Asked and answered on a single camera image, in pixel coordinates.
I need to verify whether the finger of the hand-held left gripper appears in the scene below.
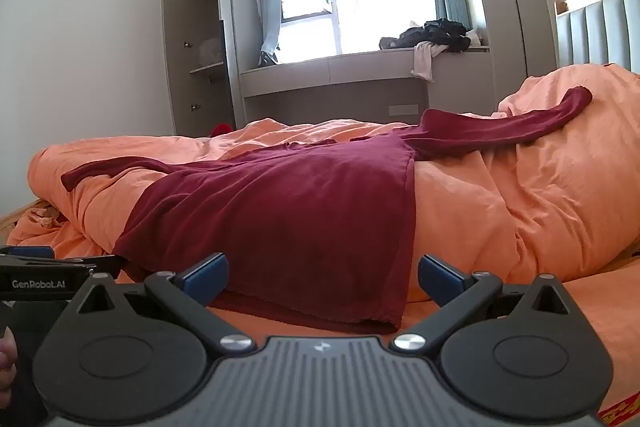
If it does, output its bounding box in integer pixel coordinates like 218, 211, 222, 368
0, 246, 55, 259
50, 255, 127, 281

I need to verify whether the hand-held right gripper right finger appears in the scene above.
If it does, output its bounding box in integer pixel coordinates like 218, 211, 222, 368
392, 254, 577, 354

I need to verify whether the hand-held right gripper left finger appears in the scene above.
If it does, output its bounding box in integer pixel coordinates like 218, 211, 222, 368
74, 252, 257, 354

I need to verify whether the maroon long-sleeved top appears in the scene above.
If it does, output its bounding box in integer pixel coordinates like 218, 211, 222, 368
61, 87, 594, 329

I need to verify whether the pile of dark clothes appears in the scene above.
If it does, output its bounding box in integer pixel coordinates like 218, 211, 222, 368
379, 19, 473, 54

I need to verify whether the person's left hand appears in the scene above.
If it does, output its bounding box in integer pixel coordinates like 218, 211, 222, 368
0, 327, 19, 404

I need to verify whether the orange duvet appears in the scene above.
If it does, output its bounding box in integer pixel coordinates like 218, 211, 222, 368
7, 63, 640, 303

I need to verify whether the orange bed sheet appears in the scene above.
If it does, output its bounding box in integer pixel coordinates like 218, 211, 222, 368
207, 269, 640, 427

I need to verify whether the grey wardrobe door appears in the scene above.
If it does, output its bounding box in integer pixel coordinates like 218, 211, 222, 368
161, 0, 188, 136
216, 0, 239, 128

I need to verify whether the white hanging garment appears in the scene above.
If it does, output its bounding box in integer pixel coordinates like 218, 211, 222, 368
411, 41, 448, 82

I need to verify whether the grey window bench cabinet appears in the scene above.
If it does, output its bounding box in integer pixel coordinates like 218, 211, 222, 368
239, 46, 492, 128

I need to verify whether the grey open wardrobe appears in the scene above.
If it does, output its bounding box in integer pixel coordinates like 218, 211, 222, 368
179, 0, 261, 135

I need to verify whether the grey padded headboard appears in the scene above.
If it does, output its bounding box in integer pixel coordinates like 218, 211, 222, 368
554, 0, 640, 74

